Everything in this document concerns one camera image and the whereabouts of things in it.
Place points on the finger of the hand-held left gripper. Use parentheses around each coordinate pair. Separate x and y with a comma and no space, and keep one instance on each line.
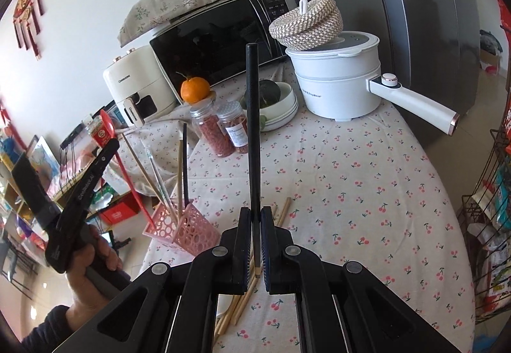
(104,157)

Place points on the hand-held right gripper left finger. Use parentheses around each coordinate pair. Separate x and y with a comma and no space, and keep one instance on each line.
(245,249)

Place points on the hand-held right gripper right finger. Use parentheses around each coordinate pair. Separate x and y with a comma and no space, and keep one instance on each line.
(268,249)

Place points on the red plastic spoon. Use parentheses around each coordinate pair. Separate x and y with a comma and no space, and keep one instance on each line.
(133,181)

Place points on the pink perforated utensil holder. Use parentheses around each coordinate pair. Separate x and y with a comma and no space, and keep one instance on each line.
(191,229)

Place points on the patterned clear-tipped chopstick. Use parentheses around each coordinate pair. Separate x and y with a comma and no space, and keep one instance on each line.
(161,181)

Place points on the black chopstick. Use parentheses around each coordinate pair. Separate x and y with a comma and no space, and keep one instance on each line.
(252,117)
(185,161)

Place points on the person's left forearm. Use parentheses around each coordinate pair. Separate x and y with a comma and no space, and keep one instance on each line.
(48,331)

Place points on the person's left hand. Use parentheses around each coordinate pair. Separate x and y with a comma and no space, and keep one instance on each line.
(92,257)

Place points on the pink plastic bag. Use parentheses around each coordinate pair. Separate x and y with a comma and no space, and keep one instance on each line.
(86,161)

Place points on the red-labelled clear jar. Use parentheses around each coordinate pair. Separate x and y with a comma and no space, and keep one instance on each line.
(97,136)

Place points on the black power strip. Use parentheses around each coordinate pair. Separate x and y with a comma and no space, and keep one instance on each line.
(70,141)

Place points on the green plastic bag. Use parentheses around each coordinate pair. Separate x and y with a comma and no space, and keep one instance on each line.
(99,197)

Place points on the red box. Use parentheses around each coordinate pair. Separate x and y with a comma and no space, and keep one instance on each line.
(119,211)

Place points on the white air fryer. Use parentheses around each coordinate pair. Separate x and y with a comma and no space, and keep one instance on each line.
(135,81)

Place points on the orange tangerine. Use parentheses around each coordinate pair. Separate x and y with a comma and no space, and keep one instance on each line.
(195,90)

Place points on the white-labelled jar of red berries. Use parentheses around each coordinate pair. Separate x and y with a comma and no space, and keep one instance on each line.
(235,133)

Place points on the white bowl with green knob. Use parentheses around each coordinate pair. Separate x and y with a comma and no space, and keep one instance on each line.
(285,109)

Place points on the black microwave oven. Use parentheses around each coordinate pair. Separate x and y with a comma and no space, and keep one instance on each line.
(207,42)

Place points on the green squash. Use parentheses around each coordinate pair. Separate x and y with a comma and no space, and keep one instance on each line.
(269,91)

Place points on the white electric pot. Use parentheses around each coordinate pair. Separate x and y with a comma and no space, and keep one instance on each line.
(339,85)

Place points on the woven lidded basket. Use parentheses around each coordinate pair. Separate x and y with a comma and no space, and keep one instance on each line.
(311,26)

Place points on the grey refrigerator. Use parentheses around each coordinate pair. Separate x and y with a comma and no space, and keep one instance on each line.
(419,18)

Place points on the brown cardboard box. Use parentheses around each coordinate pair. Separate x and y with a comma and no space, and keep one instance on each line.
(489,57)

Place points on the red wall ornament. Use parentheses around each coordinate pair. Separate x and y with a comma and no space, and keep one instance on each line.
(24,6)

